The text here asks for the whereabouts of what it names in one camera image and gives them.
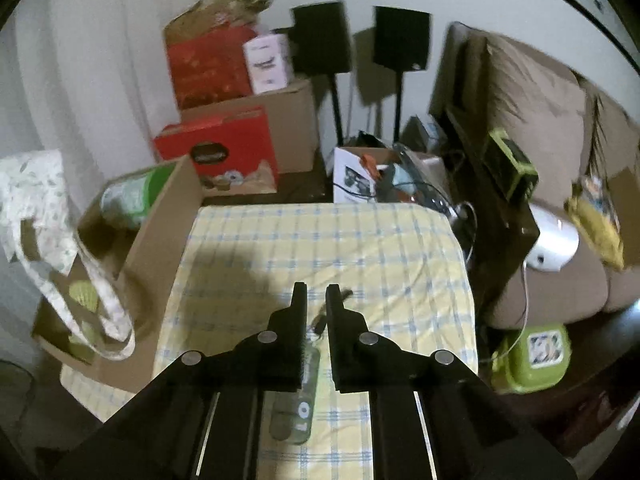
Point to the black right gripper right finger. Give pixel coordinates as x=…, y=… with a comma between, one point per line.
x=431, y=417

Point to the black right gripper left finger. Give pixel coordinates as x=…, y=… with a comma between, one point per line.
x=200, y=417

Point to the green snack tin can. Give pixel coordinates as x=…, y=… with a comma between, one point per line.
x=127, y=202

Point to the floral cloth tote bag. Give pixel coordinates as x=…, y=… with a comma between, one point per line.
x=37, y=231

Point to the yellow shuttlecock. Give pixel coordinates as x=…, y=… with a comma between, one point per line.
x=85, y=294

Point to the green lunch box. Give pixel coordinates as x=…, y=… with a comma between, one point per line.
x=531, y=360

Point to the open brown cardboard box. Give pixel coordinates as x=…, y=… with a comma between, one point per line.
x=143, y=264

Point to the yellow checked tablecloth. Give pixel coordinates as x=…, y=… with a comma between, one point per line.
x=405, y=270

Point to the white round device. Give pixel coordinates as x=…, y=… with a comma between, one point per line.
x=557, y=242

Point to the yellow cloth on sofa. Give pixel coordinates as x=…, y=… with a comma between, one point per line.
x=599, y=231

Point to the cardboard box with papers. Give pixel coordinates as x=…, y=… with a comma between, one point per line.
x=377, y=175

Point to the green black radio device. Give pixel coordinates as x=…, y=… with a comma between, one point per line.
x=514, y=174

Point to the red gift box lower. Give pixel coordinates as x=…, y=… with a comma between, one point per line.
x=232, y=153

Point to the brown sofa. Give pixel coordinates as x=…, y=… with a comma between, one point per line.
x=561, y=121

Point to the large brown carton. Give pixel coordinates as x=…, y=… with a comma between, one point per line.
x=292, y=121

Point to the red gift bag upper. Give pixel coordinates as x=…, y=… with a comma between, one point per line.
x=211, y=68

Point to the white curtain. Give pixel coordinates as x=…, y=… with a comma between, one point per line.
x=89, y=79

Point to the white pink small box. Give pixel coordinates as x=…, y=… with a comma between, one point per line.
x=268, y=63

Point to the right black speaker on stand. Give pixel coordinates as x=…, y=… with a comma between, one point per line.
x=401, y=43

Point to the black speaker on stand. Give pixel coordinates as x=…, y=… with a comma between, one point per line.
x=401, y=43
x=323, y=48

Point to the left black speaker on stand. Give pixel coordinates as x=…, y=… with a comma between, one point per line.
x=323, y=48

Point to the gold crumpled bag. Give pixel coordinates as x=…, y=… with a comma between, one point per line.
x=207, y=15

